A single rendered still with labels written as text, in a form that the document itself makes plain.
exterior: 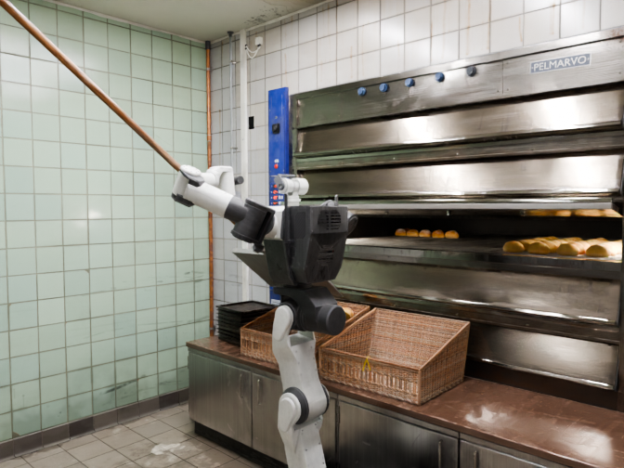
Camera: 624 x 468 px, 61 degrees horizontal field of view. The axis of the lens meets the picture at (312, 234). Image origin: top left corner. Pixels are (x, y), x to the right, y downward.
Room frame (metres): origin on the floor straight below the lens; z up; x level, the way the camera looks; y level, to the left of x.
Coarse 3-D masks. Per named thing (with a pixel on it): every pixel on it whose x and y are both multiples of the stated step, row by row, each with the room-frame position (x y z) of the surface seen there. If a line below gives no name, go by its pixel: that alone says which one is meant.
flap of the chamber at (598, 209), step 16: (352, 208) 2.82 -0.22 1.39; (368, 208) 2.75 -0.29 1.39; (384, 208) 2.67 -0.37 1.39; (400, 208) 2.61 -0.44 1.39; (416, 208) 2.55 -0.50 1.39; (432, 208) 2.49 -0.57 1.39; (448, 208) 2.43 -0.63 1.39; (464, 208) 2.38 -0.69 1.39; (480, 208) 2.33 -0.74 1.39; (496, 208) 2.28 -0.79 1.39; (512, 208) 2.23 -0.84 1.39; (528, 208) 2.18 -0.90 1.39; (544, 208) 2.14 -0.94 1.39; (560, 208) 2.10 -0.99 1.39; (576, 208) 2.06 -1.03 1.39; (592, 208) 2.02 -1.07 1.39; (608, 208) 1.98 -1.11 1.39
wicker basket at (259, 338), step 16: (352, 304) 2.97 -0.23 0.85; (256, 320) 2.99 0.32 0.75; (272, 320) 3.08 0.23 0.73; (352, 320) 2.77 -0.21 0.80; (240, 336) 2.90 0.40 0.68; (256, 336) 2.82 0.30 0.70; (320, 336) 3.05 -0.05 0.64; (240, 352) 2.90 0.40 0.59; (256, 352) 2.82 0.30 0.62; (272, 352) 2.74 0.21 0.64
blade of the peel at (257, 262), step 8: (240, 256) 2.86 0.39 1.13; (248, 256) 2.80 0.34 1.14; (256, 256) 2.75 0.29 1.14; (264, 256) 2.70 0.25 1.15; (248, 264) 2.90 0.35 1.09; (256, 264) 2.85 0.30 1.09; (264, 264) 2.79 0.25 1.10; (256, 272) 2.96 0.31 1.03; (264, 272) 2.91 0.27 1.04; (272, 280) 2.96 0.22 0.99; (328, 280) 2.61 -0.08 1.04; (328, 288) 2.68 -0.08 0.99
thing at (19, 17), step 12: (0, 0) 1.80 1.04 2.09; (12, 12) 1.83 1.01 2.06; (24, 24) 1.85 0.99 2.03; (36, 36) 1.88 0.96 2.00; (48, 48) 1.91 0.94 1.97; (60, 60) 1.95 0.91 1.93; (72, 72) 1.98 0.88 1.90; (84, 84) 2.02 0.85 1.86; (96, 84) 2.03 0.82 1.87; (120, 108) 2.10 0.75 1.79; (132, 120) 2.14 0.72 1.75; (144, 132) 2.17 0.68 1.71; (156, 144) 2.21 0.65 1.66; (168, 156) 2.25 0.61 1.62
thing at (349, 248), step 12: (348, 252) 3.03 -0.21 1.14; (360, 252) 2.97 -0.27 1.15; (372, 252) 2.91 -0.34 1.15; (384, 252) 2.85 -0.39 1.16; (396, 252) 2.80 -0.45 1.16; (408, 252) 2.75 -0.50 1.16; (420, 252) 2.70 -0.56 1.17; (432, 252) 2.66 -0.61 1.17; (444, 252) 2.61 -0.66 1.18; (456, 252) 2.57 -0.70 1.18; (468, 252) 2.56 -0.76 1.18; (516, 264) 2.36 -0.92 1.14; (528, 264) 2.33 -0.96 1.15; (540, 264) 2.29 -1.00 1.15; (552, 264) 2.26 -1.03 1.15; (564, 264) 2.23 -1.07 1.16; (576, 264) 2.19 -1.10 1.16; (588, 264) 2.16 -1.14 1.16; (600, 264) 2.13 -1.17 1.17; (612, 264) 2.10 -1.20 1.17
